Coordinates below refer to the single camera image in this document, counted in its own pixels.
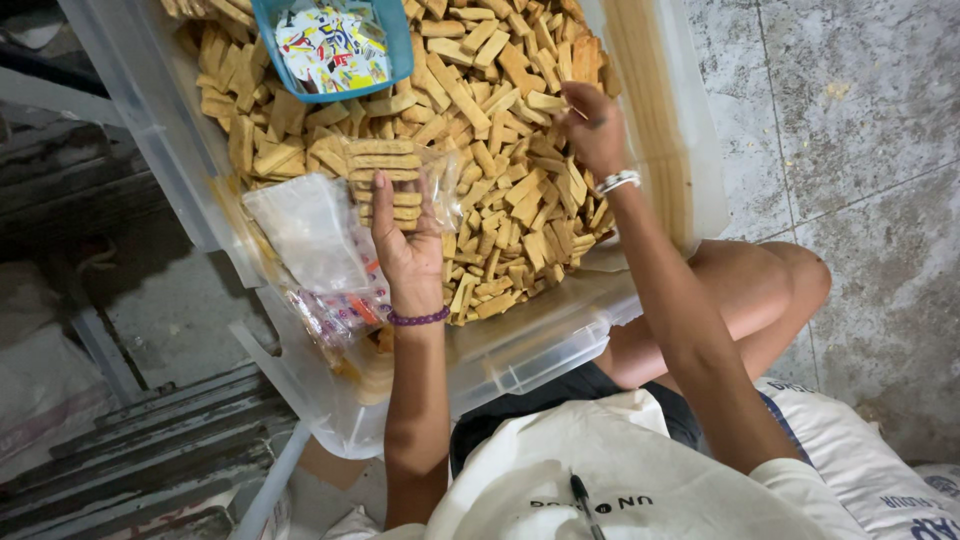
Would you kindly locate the person's left hand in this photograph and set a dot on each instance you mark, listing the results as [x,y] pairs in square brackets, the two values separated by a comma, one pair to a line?
[409,259]

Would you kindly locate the person's right hand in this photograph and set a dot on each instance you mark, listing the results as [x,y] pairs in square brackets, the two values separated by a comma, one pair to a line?
[600,139]

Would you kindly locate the person's right fingers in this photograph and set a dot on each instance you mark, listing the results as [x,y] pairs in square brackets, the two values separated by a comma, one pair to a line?
[579,96]

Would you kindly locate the clear bag of biscuit sticks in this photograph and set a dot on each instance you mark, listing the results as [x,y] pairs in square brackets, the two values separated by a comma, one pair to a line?
[390,169]

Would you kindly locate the heap of tan biscuit sticks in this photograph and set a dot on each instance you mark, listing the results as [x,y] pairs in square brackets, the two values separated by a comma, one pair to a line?
[495,150]

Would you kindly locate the blue plastic basket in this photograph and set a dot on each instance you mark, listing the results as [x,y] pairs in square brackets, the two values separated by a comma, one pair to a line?
[401,45]

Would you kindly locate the pile of colourful paper labels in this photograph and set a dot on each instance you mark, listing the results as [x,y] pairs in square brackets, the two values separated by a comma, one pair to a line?
[330,49]

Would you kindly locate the large clear plastic tub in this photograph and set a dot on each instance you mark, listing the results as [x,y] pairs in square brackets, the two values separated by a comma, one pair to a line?
[525,352]

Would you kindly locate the person's bare leg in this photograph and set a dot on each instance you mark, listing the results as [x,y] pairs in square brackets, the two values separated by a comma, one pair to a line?
[757,296]

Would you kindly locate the stack of empty clear bags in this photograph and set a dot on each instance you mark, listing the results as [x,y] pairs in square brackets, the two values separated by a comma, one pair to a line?
[311,229]

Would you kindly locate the person's black shorts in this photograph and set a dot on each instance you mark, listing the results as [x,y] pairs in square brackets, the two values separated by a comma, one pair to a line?
[525,405]

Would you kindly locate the person's white shirt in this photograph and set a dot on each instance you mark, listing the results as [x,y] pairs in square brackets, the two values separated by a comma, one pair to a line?
[637,487]

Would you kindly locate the black pen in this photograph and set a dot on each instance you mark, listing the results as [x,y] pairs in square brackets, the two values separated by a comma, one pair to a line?
[585,504]

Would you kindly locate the brown cardboard piece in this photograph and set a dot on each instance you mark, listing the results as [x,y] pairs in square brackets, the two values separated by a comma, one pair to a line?
[330,465]

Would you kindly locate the white printed flour sack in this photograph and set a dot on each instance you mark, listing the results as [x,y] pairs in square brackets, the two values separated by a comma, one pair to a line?
[862,465]

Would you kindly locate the grey wooden pallet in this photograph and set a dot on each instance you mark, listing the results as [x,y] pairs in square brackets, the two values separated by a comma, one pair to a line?
[142,457]

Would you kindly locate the white metal frame bar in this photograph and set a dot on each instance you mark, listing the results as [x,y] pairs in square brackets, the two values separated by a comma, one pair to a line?
[274,484]

